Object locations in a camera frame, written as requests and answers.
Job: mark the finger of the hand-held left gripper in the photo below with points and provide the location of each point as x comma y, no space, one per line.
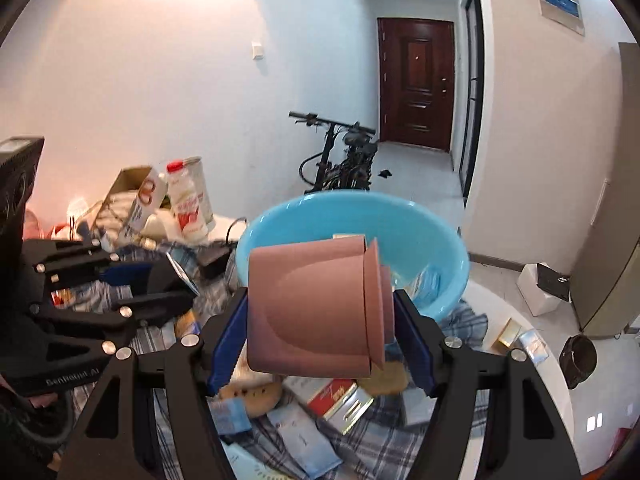
150,305
125,272

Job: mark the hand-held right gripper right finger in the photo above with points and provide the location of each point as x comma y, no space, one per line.
412,340

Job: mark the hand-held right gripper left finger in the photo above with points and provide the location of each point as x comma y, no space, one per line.
227,345

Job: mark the light blue striped packet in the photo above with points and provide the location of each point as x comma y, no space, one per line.
182,272

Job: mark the light blue plastic basin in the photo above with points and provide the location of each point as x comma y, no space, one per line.
310,220

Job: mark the person's left hand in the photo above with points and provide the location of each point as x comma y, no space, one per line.
42,401

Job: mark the round tan disc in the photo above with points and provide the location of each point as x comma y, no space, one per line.
255,395

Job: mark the black power adapter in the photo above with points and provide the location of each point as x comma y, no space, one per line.
215,260

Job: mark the open cardboard box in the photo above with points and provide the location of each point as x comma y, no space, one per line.
142,195

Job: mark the white milk carton red cap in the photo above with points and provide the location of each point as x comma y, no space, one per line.
190,205

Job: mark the small gold box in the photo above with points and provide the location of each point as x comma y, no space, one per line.
510,332

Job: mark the gold foil box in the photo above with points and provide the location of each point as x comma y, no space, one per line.
335,400

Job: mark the blue plaid shirt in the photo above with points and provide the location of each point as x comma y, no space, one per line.
380,450

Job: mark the white flat packet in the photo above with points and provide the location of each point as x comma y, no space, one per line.
300,435

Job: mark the light blue small box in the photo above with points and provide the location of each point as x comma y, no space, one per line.
532,345

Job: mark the white floor box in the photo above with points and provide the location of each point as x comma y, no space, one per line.
530,292

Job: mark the black bag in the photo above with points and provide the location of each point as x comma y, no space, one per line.
552,282

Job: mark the black trash bin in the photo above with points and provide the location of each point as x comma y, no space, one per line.
577,360

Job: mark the black shoe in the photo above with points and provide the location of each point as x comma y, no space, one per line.
385,173

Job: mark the black folding bicycle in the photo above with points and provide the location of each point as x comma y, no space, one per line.
350,160

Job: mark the black framed glass door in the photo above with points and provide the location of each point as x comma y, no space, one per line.
472,110

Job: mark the beige refrigerator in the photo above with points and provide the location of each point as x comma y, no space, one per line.
615,210

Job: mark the dark red entrance door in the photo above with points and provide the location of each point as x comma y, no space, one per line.
415,85

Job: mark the white light switch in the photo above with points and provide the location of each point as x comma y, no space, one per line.
257,50

